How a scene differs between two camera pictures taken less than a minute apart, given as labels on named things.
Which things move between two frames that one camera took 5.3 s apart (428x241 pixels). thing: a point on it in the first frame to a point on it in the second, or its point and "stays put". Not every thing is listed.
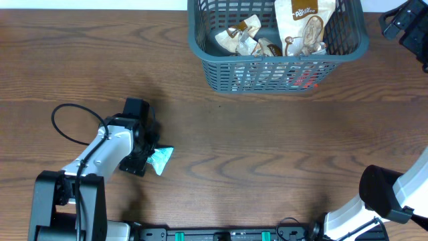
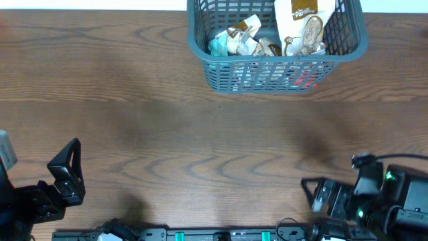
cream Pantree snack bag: [302, 25] stays put
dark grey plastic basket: [277, 45] stays put
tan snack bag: [269, 49] stays put
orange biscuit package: [307, 79] stays put
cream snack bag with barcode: [239, 39] stays put
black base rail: [295, 233] stays put
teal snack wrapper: [159, 158] to [218, 46]
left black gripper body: [152, 134] to [25, 211]
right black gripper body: [416, 41] to [344, 203]
